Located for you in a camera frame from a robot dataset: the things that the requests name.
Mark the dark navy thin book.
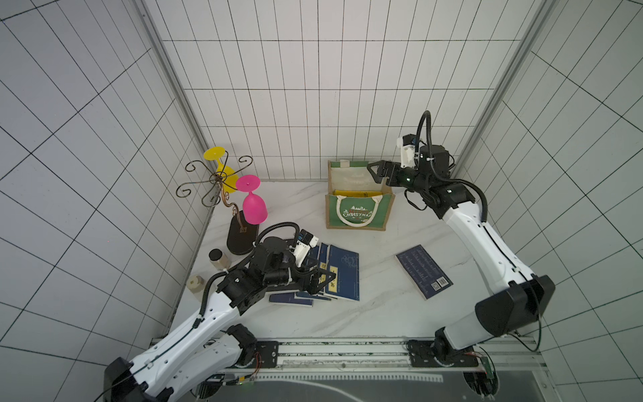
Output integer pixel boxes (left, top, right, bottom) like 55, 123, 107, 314
395, 245, 453, 300

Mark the green jute canvas bag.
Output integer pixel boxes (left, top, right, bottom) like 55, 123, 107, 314
326, 160, 395, 231

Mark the white jar white lid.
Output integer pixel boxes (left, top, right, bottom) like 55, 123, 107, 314
186, 275, 206, 295

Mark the pink plastic wine glass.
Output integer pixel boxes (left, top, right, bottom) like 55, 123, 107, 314
236, 175, 268, 225

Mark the aluminium mounting rail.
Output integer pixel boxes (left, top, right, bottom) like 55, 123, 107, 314
229, 338, 545, 375

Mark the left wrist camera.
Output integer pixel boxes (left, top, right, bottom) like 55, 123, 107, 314
292, 229, 319, 268

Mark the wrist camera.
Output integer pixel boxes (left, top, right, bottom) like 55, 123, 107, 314
397, 134, 417, 169
292, 229, 319, 268

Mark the yellow plastic wine glass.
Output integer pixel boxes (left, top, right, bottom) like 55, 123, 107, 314
204, 147, 239, 194

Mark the yellow book purple picture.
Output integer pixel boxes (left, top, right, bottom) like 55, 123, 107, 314
333, 190, 383, 198

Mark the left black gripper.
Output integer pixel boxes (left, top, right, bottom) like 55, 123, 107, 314
265, 255, 336, 295

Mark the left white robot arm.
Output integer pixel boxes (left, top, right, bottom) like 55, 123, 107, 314
97, 231, 335, 401

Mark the navy book at bottom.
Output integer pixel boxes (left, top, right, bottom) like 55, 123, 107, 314
269, 292, 314, 308

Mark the small jar black lid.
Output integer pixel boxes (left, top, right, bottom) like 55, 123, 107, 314
208, 249, 231, 271

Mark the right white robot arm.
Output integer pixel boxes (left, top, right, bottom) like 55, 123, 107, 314
367, 146, 555, 367

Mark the blue book yellow label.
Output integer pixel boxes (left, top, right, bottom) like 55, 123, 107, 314
311, 243, 329, 295

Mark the metal scroll glass rack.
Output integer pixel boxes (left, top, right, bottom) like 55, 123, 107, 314
175, 155, 259, 256

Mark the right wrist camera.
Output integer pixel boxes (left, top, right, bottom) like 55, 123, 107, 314
397, 134, 417, 169

